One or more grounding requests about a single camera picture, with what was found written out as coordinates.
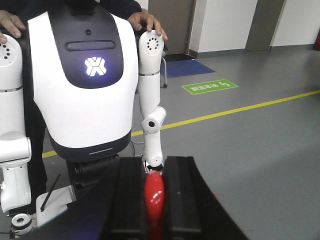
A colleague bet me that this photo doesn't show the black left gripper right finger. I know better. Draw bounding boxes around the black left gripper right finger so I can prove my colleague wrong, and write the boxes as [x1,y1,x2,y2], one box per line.
[162,156,247,240]

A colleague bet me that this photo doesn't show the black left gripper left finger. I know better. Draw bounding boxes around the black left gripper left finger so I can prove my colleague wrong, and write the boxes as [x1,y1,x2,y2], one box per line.
[24,157,147,240]

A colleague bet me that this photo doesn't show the red cherry tomato bunch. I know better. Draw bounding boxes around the red cherry tomato bunch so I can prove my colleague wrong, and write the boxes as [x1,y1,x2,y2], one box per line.
[144,170,165,240]

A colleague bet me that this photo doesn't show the white humanoid robot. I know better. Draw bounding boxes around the white humanoid robot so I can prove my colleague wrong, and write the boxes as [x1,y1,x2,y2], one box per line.
[0,0,168,236]

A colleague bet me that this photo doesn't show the brown door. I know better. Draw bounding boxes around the brown door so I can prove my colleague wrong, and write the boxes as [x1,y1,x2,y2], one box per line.
[148,0,196,55]

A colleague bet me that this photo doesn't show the person in dark clothes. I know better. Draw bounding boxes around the person in dark clothes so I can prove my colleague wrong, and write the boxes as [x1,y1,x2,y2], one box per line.
[0,0,168,213]

